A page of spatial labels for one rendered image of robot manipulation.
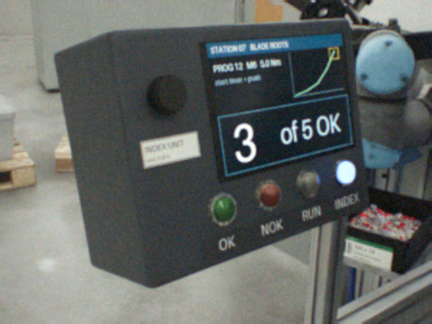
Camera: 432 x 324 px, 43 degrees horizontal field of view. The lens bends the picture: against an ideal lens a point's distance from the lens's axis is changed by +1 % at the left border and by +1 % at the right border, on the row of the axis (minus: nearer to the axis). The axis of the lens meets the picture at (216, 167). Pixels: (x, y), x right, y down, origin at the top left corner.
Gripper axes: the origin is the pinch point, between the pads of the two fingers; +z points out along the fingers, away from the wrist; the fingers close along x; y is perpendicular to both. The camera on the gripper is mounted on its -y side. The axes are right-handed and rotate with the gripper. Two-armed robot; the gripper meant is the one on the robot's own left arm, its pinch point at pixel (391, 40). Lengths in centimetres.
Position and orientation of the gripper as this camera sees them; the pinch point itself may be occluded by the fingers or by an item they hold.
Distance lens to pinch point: 113.8
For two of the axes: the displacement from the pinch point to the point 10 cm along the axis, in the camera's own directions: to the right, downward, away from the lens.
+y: -9.6, 0.0, 2.7
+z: 2.6, -3.1, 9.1
